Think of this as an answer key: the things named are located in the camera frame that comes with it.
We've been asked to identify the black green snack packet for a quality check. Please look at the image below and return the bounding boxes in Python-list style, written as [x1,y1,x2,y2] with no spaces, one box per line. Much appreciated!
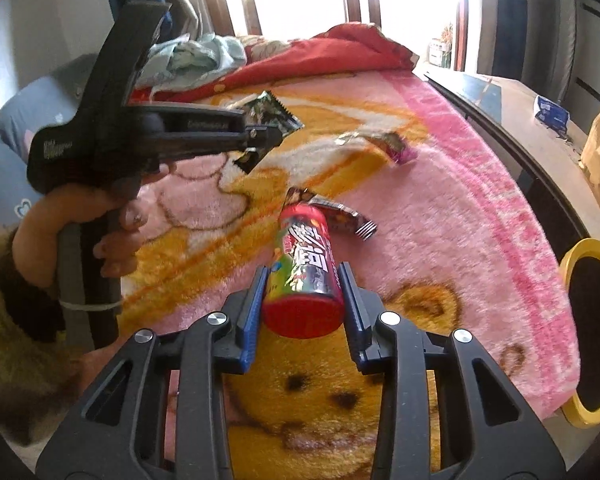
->
[225,90,304,174]

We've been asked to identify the red cap snack can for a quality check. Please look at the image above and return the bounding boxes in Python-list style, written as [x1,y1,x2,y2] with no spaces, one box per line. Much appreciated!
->
[261,203,344,339]

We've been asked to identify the left fuzzy sleeve forearm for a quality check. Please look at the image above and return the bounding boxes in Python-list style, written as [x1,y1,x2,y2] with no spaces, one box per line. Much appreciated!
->
[0,232,84,445]

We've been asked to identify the yellow rim trash bin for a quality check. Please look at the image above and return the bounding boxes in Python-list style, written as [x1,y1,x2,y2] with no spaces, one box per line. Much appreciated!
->
[559,238,600,429]

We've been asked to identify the left hand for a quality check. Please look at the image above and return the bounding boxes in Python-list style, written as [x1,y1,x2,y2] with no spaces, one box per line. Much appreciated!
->
[12,184,150,289]

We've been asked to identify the light blue cloth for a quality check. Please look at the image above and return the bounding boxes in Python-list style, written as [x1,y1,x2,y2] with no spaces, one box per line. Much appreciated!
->
[134,34,247,93]

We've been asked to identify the grey blue pillow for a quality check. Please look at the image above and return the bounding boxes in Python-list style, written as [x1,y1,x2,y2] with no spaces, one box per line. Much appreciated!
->
[0,53,97,233]

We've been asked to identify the pink cartoon blanket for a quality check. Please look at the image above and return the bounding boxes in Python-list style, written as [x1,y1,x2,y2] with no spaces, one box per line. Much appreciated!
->
[119,72,580,479]

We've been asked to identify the brown candy wrapper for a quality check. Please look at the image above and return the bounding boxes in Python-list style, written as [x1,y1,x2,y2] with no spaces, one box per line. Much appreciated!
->
[284,186,377,240]

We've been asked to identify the red quilt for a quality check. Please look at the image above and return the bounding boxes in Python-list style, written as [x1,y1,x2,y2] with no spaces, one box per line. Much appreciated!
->
[130,22,419,103]

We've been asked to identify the purple green candy wrapper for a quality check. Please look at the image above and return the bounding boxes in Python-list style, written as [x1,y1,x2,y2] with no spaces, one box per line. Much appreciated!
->
[335,130,417,166]

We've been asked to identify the white coffee table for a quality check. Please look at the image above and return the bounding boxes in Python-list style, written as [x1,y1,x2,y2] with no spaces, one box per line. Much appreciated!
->
[424,68,600,258]

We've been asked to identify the blue tissue pack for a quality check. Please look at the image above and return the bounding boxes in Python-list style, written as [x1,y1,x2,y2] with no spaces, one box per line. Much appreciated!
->
[533,96,570,139]

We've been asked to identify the grey standing air conditioner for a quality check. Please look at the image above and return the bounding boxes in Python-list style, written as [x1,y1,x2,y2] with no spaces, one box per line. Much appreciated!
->
[521,0,577,103]

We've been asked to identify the dark blue curtain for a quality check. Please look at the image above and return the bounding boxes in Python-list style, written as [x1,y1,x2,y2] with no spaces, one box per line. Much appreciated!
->
[492,0,528,80]

